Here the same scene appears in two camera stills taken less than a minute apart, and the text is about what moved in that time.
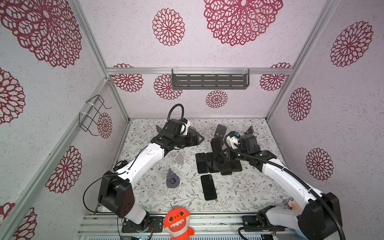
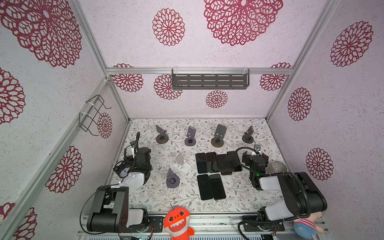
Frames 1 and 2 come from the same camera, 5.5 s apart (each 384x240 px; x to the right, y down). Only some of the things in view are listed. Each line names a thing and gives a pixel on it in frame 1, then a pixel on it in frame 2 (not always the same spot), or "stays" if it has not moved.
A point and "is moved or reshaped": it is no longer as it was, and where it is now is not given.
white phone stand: (182, 164) stays
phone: (212, 163) stays
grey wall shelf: (210, 78) stays
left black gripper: (191, 142) to (129, 161)
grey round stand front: (173, 180) stays
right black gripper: (228, 155) to (247, 159)
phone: (201, 163) stays
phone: (208, 187) is moved or reshaped
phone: (236, 165) stays
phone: (225, 168) stays
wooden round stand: (220, 131) stays
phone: (216, 143) to (217, 188)
